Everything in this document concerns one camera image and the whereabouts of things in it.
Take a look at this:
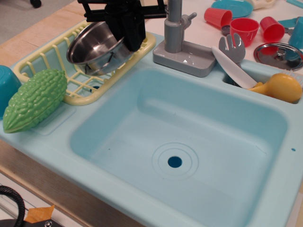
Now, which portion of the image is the light blue toy sink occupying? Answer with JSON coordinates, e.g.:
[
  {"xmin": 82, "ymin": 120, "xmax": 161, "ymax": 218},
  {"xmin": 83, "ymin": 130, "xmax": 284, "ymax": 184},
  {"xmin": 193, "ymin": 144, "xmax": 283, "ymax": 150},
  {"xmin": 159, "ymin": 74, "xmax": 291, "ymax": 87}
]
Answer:
[{"xmin": 0, "ymin": 53, "xmax": 303, "ymax": 227}]

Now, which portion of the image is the cream plastic toy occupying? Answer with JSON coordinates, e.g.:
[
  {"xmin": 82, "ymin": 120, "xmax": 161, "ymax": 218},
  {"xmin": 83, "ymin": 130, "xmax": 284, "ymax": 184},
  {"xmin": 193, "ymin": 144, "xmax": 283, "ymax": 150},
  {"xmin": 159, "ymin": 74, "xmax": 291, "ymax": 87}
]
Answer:
[{"xmin": 249, "ymin": 0, "xmax": 276, "ymax": 10}]

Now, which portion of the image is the black chair caster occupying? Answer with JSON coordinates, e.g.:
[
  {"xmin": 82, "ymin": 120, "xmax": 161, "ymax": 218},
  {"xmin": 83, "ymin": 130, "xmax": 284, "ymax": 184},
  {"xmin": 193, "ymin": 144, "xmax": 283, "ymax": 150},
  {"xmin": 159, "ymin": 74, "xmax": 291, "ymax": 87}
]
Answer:
[{"xmin": 30, "ymin": 0, "xmax": 42, "ymax": 9}]

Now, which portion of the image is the blue plastic utensil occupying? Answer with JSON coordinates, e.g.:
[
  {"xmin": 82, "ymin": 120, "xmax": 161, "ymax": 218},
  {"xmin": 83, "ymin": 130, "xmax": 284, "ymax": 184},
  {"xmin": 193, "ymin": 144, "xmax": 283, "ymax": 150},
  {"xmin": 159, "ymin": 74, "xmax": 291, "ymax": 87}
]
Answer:
[{"xmin": 278, "ymin": 17, "xmax": 300, "ymax": 28}]

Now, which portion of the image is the grey plastic fork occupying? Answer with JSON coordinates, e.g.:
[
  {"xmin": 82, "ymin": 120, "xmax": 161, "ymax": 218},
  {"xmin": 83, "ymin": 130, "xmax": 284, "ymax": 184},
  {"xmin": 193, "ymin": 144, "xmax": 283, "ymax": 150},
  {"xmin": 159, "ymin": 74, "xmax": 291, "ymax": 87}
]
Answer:
[{"xmin": 218, "ymin": 33, "xmax": 246, "ymax": 67}]

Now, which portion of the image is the blue plastic plate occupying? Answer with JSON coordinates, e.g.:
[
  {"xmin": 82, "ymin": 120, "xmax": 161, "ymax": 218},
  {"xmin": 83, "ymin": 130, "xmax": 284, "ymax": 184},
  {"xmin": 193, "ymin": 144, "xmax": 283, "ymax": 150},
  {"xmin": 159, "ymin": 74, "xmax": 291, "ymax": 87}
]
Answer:
[{"xmin": 211, "ymin": 0, "xmax": 253, "ymax": 19}]

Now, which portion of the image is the small grey cap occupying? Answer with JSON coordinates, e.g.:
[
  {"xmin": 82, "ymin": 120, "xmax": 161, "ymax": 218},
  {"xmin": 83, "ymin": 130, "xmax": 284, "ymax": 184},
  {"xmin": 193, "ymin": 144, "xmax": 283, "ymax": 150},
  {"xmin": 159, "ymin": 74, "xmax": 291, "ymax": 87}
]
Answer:
[{"xmin": 221, "ymin": 25, "xmax": 230, "ymax": 36}]

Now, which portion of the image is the red plastic cup upright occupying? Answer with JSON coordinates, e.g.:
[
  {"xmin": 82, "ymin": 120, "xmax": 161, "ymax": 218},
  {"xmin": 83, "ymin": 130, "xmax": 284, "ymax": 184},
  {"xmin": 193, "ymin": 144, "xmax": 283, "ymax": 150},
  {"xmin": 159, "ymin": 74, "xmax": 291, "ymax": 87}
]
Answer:
[{"xmin": 230, "ymin": 17, "xmax": 259, "ymax": 47}]

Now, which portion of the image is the pale yellow drying rack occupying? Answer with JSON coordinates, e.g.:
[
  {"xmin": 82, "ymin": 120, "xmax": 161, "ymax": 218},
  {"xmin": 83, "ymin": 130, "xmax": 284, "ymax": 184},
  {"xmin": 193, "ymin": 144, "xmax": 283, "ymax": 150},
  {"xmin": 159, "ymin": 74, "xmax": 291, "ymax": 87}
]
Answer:
[{"xmin": 12, "ymin": 21, "xmax": 156, "ymax": 105}]

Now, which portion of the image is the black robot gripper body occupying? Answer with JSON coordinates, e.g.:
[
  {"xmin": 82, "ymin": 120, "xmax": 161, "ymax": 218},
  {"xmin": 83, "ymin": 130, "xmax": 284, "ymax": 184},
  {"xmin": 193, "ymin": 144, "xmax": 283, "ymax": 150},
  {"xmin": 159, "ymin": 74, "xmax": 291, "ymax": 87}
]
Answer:
[{"xmin": 78, "ymin": 0, "xmax": 167, "ymax": 22}]

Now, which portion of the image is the green toy bitter melon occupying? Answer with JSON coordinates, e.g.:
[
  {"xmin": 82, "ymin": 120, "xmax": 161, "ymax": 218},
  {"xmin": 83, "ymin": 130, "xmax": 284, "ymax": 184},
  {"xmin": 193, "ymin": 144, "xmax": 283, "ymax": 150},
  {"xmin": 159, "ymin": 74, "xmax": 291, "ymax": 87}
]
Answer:
[{"xmin": 3, "ymin": 69, "xmax": 67, "ymax": 133}]

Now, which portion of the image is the stainless steel pot lid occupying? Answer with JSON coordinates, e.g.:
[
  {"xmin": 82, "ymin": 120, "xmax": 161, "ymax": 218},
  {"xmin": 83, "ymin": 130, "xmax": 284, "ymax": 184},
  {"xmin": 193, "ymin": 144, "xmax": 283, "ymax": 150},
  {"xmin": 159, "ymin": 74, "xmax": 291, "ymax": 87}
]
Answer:
[{"xmin": 254, "ymin": 43, "xmax": 303, "ymax": 71}]

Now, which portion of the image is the blue plastic bowl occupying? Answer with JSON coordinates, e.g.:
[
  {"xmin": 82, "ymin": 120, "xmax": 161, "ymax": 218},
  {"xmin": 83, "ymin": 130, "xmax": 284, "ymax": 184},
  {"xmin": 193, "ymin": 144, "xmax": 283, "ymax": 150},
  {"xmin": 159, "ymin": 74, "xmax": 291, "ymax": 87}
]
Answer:
[{"xmin": 0, "ymin": 65, "xmax": 21, "ymax": 120}]

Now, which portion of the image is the small stainless steel pot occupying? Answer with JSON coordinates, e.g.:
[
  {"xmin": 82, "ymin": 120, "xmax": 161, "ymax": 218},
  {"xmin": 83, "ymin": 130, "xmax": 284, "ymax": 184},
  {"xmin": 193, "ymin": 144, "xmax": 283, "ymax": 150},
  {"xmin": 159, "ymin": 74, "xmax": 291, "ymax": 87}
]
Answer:
[{"xmin": 66, "ymin": 22, "xmax": 133, "ymax": 76}]

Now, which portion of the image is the white plastic knife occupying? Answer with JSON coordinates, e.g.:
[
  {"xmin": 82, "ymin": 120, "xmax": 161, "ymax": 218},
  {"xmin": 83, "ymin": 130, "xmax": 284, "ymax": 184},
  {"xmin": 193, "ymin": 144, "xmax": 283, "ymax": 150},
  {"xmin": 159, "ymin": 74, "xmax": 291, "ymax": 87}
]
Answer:
[{"xmin": 211, "ymin": 46, "xmax": 257, "ymax": 89}]

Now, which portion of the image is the red plastic cup right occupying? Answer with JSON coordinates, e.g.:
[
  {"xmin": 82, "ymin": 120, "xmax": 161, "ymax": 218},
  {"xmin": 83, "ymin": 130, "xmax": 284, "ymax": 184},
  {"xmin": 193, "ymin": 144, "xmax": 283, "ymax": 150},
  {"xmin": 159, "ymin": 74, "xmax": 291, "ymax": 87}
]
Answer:
[{"xmin": 260, "ymin": 17, "xmax": 285, "ymax": 43}]

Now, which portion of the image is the yellow dish brush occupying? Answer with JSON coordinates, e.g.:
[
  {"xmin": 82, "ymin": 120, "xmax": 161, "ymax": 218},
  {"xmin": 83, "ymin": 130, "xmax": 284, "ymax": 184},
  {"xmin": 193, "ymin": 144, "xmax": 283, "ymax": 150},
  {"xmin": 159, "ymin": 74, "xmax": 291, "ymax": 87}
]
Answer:
[{"xmin": 249, "ymin": 70, "xmax": 303, "ymax": 103}]

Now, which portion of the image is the blue plastic cup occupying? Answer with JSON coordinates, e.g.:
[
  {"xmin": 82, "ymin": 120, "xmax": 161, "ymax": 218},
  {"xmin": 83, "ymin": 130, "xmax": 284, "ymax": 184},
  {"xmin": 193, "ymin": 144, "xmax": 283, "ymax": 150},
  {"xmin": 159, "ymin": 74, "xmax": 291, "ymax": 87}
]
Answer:
[{"xmin": 288, "ymin": 17, "xmax": 303, "ymax": 49}]

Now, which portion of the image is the black braided cable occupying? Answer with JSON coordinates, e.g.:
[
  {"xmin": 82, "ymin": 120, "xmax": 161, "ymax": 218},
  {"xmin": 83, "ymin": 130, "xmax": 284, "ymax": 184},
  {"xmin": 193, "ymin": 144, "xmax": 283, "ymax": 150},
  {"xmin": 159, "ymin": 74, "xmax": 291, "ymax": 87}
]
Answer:
[{"xmin": 0, "ymin": 185, "xmax": 26, "ymax": 227}]

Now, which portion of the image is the orange tape piece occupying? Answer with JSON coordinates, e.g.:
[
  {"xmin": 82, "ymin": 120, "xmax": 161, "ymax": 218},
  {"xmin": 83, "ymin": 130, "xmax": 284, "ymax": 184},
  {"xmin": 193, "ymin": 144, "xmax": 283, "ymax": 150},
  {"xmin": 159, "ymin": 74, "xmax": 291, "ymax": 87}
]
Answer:
[{"xmin": 25, "ymin": 205, "xmax": 55, "ymax": 224}]

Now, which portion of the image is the grey toy faucet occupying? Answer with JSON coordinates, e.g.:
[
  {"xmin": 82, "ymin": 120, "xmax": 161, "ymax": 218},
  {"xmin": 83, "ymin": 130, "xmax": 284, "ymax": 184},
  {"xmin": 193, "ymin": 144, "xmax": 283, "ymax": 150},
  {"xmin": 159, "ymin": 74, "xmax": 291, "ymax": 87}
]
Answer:
[{"xmin": 153, "ymin": 0, "xmax": 216, "ymax": 78}]

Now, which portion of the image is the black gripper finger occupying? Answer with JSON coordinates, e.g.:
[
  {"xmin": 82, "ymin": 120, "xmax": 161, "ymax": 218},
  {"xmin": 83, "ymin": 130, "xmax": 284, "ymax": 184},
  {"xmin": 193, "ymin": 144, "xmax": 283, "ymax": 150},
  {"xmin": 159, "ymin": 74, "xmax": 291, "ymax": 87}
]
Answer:
[
  {"xmin": 105, "ymin": 4, "xmax": 127, "ymax": 45},
  {"xmin": 122, "ymin": 4, "xmax": 146, "ymax": 52}
]

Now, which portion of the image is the red plastic cup lying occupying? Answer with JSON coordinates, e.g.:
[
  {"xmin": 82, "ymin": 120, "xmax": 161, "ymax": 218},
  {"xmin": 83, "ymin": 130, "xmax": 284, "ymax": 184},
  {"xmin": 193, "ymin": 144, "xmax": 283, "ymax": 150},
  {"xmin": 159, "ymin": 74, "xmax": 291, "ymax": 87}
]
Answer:
[{"xmin": 204, "ymin": 8, "xmax": 233, "ymax": 29}]

